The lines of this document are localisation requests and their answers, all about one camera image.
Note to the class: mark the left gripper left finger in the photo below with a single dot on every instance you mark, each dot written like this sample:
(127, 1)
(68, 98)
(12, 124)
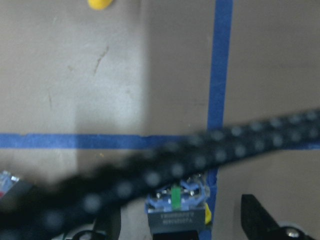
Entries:
(107, 225)

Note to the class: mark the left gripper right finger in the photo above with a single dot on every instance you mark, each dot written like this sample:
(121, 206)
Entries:
(256, 222)

